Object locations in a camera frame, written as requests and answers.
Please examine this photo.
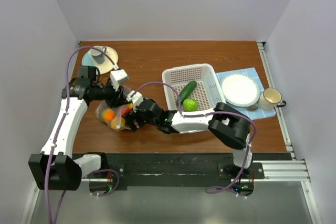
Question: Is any polka dot zip bag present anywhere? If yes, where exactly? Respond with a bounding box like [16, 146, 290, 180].
[96, 87, 133, 132]

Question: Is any grey ceramic cup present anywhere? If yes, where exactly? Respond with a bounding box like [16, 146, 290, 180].
[89, 46, 107, 58]

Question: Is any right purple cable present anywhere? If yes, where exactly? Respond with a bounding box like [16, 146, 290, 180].
[133, 81, 258, 195]

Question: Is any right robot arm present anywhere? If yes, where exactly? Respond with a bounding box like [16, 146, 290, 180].
[124, 99, 257, 178]

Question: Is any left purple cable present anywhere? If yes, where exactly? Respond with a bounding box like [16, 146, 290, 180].
[45, 46, 119, 224]

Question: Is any yellow fake fruit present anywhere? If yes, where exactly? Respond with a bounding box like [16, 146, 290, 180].
[110, 118, 125, 131]

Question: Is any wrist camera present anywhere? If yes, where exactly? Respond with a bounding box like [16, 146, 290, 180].
[110, 69, 129, 90]
[126, 91, 143, 108]

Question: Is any aluminium frame rail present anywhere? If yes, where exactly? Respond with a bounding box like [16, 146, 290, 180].
[258, 41, 322, 224]

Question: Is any green fake custard apple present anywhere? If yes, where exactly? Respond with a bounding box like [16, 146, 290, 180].
[182, 99, 198, 112]

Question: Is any cream enamel mug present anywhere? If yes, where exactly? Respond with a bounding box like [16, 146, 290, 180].
[258, 88, 287, 111]

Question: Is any green fake cucumber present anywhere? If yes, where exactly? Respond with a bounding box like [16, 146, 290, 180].
[179, 80, 197, 103]

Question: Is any blue checked cloth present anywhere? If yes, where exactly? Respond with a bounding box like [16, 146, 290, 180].
[216, 68, 276, 120]

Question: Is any purple cable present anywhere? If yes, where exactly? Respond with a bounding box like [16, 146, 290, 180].
[45, 46, 119, 224]
[133, 81, 258, 195]

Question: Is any white plastic basket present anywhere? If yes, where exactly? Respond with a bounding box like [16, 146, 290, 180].
[162, 63, 226, 111]

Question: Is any orange fake fruit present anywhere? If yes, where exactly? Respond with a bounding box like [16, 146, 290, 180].
[102, 109, 115, 123]

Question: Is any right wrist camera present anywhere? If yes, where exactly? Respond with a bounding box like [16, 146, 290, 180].
[126, 91, 143, 108]

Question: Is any cream and blue plate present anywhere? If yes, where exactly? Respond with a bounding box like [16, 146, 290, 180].
[81, 46, 119, 74]

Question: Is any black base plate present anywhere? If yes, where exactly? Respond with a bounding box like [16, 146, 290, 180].
[78, 152, 292, 193]

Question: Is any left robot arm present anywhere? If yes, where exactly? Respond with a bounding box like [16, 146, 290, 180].
[28, 66, 129, 190]

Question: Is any white paper plate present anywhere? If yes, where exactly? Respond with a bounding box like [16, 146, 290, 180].
[220, 73, 260, 107]

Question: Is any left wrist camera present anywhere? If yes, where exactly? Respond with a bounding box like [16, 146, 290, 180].
[110, 69, 129, 90]

